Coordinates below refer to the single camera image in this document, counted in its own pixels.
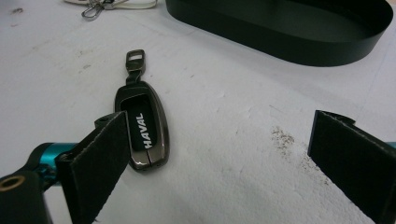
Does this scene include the black key rack with tray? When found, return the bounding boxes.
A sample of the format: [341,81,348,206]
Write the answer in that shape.
[164,0,394,67]

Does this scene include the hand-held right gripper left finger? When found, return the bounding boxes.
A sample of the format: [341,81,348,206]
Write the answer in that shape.
[55,111,132,224]

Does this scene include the dark metal car key fob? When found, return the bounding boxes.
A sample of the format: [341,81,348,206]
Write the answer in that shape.
[114,49,171,172]

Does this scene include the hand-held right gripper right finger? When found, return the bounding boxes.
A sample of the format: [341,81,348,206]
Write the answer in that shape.
[307,109,396,224]

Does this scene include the white key with metal ring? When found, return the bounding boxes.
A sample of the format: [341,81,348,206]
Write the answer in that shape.
[64,0,159,22]

